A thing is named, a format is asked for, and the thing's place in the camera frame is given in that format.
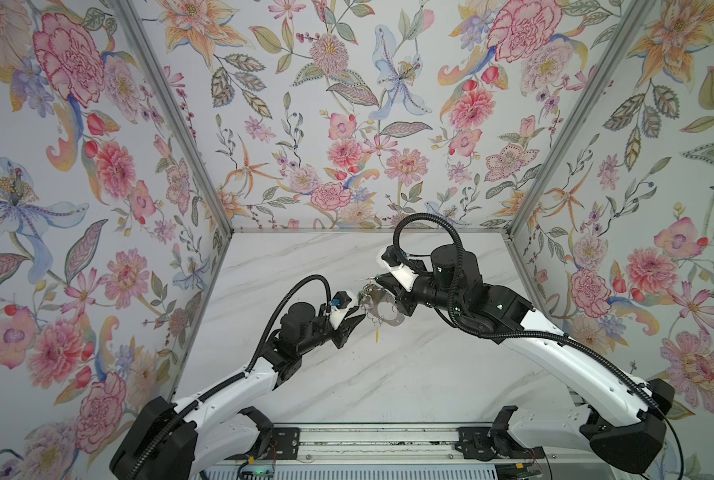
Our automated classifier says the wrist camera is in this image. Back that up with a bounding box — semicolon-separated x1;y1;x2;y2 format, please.
329;291;359;330
377;246;419;292

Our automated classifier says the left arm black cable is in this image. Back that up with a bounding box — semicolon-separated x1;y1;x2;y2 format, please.
245;274;333;373

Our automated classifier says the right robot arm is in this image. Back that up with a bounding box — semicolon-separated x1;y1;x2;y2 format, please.
375;244;675;474

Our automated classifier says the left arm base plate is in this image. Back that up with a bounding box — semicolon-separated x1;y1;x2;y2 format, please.
223;427;301;461

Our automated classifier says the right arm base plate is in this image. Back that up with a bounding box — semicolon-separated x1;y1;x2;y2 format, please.
454;426;546;462

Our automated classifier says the metal keyring disc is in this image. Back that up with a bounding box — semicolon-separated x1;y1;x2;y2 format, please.
358;282;405;327

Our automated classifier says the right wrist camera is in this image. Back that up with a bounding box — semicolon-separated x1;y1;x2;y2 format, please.
377;246;419;292

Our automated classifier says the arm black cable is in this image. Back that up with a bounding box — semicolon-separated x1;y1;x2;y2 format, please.
245;274;333;373
392;212;685;480

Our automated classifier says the aluminium front rail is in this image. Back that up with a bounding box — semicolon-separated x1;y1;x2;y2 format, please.
190;423;628;479

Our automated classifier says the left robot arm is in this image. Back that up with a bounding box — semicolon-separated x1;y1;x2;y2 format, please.
110;292;365;479

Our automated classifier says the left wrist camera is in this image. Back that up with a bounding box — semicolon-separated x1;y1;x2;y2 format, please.
329;291;359;330

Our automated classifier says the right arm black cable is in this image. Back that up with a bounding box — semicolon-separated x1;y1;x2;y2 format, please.
392;212;685;480

